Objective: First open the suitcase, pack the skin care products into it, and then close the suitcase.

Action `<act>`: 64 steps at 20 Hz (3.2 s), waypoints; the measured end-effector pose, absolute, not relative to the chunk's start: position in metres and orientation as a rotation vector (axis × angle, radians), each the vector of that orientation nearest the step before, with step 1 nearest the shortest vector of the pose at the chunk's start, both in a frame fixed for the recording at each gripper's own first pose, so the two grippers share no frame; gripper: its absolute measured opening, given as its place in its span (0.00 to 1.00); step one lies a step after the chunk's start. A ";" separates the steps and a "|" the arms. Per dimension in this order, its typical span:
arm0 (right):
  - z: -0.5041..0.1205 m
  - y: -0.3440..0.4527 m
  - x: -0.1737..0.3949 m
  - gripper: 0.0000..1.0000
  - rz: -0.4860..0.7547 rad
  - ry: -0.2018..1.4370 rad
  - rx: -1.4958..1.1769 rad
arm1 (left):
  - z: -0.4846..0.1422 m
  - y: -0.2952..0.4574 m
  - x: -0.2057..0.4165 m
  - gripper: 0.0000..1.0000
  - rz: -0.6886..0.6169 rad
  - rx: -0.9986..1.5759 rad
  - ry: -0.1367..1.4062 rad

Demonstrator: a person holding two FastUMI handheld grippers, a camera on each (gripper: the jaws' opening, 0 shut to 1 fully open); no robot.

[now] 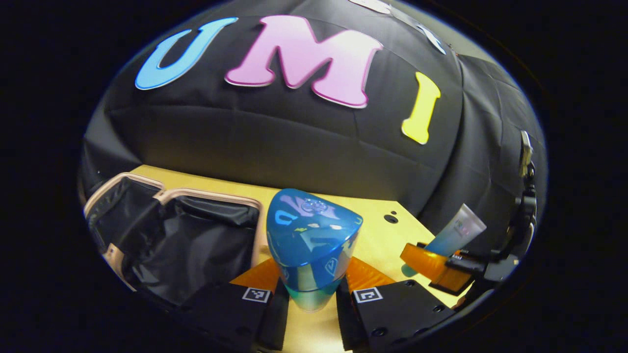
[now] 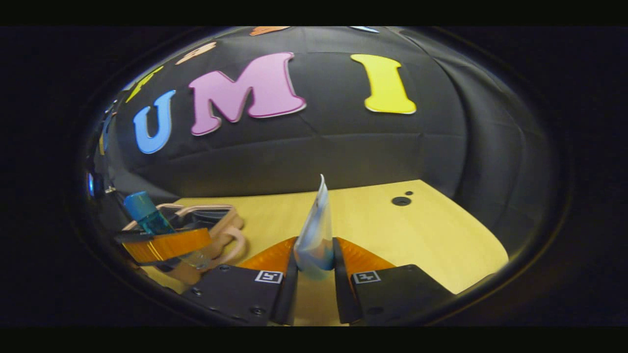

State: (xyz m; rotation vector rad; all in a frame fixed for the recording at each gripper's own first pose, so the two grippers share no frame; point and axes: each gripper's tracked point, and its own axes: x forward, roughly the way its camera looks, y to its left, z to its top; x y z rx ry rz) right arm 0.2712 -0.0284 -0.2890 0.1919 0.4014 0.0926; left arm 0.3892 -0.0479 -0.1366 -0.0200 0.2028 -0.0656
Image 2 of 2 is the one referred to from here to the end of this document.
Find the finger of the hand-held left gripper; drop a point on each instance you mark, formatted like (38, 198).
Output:
(171, 243)

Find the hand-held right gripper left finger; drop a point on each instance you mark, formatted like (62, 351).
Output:
(289, 289)

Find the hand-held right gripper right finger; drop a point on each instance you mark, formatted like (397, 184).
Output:
(342, 289)

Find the blue bottle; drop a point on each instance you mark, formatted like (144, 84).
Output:
(144, 208)

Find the blue white tube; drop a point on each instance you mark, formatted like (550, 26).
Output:
(316, 235)

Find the pink suitcase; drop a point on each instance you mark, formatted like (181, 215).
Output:
(228, 223)

